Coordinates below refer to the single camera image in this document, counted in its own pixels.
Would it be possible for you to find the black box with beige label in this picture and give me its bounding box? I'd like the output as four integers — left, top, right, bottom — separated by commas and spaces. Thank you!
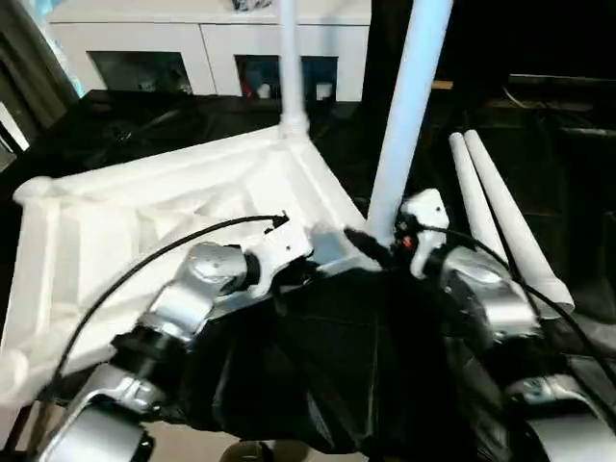
368, 0, 511, 126

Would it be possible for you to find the white plastic table top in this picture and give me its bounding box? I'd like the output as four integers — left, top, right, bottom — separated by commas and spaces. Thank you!
0, 121, 371, 404

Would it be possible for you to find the white plastic table leg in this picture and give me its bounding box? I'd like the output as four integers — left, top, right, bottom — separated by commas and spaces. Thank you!
461, 128, 578, 315
277, 0, 310, 140
447, 133, 507, 262
364, 0, 454, 243

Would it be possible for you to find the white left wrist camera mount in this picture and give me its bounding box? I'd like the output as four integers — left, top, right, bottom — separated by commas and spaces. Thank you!
248, 219, 315, 298

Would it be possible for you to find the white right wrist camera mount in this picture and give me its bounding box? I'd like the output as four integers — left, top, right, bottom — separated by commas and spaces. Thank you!
398, 188, 452, 279

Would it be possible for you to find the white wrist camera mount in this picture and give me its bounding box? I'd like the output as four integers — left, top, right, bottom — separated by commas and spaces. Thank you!
248, 219, 315, 298
398, 188, 452, 279

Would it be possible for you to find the grey curtain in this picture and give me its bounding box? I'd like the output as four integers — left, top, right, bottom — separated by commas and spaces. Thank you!
0, 0, 73, 148

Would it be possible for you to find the black mat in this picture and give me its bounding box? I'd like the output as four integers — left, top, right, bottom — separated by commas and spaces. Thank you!
0, 89, 616, 458

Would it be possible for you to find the black television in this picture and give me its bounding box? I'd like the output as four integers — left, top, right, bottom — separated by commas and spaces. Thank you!
507, 0, 616, 110

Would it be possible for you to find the clear bag on cabinet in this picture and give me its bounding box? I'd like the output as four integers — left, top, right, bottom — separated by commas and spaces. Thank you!
229, 0, 276, 14

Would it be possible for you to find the blue white package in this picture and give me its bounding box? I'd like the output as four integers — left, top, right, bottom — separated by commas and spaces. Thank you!
45, 26, 89, 100

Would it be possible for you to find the white cabinet with glass doors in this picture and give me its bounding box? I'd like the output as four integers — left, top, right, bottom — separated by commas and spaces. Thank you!
46, 0, 372, 103

